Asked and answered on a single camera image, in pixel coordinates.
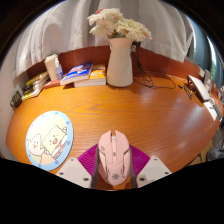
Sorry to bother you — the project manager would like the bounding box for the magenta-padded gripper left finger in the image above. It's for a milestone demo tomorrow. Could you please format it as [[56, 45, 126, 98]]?
[[55, 143, 101, 190]]

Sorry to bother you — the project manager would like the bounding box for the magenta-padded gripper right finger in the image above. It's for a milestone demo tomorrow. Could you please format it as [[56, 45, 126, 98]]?
[[128, 143, 173, 190]]

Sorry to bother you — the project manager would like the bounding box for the pink computer mouse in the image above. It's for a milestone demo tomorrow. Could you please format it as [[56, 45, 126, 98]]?
[[97, 129, 132, 187]]

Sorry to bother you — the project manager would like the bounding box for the round cartoon print mouse pad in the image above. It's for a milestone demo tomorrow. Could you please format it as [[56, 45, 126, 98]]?
[[25, 110, 75, 172]]

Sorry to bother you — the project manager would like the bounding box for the white paper sheet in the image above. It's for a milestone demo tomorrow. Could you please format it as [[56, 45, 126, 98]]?
[[203, 101, 219, 122]]

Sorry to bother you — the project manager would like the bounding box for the yellow and white book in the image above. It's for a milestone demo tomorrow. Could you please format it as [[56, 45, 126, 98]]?
[[20, 85, 46, 102]]

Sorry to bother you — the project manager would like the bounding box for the thin red book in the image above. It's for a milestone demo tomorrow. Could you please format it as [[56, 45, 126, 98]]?
[[43, 79, 63, 90]]

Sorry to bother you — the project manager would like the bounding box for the dark book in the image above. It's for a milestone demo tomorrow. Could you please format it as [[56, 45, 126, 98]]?
[[22, 79, 50, 94]]

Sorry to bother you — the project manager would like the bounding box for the silver laptop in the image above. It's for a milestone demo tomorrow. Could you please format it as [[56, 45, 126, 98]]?
[[186, 74, 212, 103]]

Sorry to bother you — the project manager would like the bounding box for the yellow and black book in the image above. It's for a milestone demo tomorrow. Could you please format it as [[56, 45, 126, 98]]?
[[24, 70, 50, 88]]

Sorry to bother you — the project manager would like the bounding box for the small clear spray bottle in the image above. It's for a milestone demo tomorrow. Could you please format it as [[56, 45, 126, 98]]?
[[54, 61, 64, 81]]

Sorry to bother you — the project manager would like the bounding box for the white tumbler cup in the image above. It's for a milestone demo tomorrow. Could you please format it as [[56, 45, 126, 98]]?
[[44, 53, 59, 82]]

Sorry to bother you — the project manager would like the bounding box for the white ceramic vase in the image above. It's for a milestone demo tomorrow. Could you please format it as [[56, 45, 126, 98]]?
[[106, 37, 135, 88]]

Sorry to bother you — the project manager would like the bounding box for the window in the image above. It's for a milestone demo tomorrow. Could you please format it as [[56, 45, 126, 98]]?
[[189, 23, 224, 88]]

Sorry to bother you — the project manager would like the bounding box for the white curtain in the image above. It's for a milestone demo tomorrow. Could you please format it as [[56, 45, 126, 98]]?
[[13, 0, 196, 78]]

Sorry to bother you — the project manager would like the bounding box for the white flower bouquet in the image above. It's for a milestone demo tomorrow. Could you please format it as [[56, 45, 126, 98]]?
[[87, 7, 153, 43]]

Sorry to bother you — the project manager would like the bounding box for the black cable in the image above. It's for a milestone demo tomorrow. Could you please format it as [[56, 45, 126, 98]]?
[[131, 41, 178, 90]]

